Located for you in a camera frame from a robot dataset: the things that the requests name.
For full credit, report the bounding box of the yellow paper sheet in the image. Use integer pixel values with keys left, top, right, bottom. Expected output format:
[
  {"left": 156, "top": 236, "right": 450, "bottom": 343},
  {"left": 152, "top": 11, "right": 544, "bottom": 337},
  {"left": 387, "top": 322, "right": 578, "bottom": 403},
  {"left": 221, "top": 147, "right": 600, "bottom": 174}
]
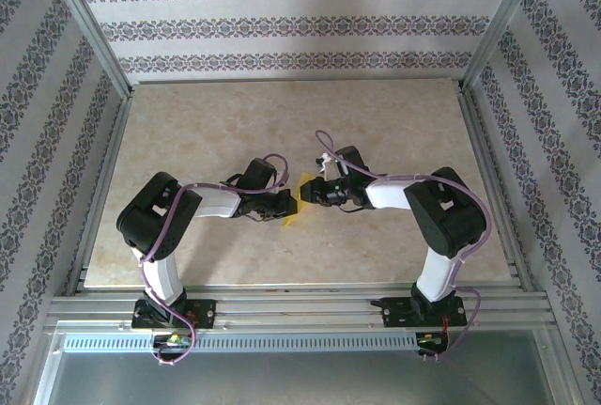
[{"left": 280, "top": 172, "right": 315, "bottom": 231}]

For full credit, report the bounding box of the grey metal sheet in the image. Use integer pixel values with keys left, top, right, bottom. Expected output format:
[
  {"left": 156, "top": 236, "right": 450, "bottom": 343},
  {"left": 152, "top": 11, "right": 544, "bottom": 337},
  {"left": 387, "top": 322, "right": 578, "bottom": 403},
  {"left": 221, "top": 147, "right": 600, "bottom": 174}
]
[{"left": 32, "top": 329, "right": 572, "bottom": 405}]

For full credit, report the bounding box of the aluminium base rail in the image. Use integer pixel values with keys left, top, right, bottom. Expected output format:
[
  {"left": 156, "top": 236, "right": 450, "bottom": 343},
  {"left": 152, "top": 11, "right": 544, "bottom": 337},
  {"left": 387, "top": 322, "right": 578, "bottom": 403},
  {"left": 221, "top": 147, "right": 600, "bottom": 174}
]
[{"left": 44, "top": 286, "right": 558, "bottom": 334}]

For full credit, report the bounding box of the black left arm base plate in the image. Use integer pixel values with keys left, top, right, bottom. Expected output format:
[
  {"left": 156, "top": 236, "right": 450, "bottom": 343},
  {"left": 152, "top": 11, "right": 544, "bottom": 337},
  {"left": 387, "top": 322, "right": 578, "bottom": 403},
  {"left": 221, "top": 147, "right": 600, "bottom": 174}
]
[{"left": 131, "top": 299, "right": 217, "bottom": 331}]

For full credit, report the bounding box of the grey slotted cable duct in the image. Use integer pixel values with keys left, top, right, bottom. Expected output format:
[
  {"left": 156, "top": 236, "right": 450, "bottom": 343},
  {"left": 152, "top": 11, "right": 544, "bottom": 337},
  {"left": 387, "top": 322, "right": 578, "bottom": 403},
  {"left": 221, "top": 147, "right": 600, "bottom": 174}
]
[{"left": 62, "top": 333, "right": 452, "bottom": 353}]

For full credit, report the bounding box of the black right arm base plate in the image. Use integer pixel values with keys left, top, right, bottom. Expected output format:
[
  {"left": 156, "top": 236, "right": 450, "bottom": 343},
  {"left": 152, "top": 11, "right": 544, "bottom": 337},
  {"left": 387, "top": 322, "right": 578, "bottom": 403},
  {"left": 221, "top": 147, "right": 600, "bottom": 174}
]
[{"left": 380, "top": 296, "right": 467, "bottom": 330}]

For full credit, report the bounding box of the aluminium side rail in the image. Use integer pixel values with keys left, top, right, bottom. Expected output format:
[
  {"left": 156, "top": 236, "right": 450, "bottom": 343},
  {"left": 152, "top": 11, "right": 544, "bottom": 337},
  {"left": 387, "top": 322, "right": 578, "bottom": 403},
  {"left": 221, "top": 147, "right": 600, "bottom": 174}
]
[
  {"left": 64, "top": 94, "right": 135, "bottom": 297},
  {"left": 457, "top": 89, "right": 536, "bottom": 293}
]

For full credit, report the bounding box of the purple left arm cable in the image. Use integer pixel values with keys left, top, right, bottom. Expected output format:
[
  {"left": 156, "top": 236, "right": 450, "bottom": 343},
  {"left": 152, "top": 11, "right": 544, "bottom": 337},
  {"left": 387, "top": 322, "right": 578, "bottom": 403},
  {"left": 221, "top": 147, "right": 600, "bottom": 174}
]
[{"left": 139, "top": 153, "right": 290, "bottom": 368}]

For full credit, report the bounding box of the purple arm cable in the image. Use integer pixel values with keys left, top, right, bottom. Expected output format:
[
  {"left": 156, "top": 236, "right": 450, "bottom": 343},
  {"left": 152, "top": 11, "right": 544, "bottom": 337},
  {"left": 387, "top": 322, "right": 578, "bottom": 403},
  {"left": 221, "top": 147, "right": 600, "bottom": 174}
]
[
  {"left": 314, "top": 130, "right": 492, "bottom": 363},
  {"left": 139, "top": 153, "right": 290, "bottom": 368}
]

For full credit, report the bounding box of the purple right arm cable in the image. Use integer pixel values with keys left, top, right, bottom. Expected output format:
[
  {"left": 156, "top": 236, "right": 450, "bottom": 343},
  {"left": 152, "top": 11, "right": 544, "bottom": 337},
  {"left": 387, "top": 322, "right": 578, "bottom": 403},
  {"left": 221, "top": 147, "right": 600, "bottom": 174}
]
[{"left": 314, "top": 130, "right": 492, "bottom": 363}]

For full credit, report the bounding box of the aluminium frame post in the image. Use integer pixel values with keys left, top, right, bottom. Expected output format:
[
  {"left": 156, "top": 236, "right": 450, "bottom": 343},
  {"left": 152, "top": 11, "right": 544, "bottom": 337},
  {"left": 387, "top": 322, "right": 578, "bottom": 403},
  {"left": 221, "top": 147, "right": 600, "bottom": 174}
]
[
  {"left": 39, "top": 0, "right": 136, "bottom": 101},
  {"left": 458, "top": 0, "right": 550, "bottom": 96}
]

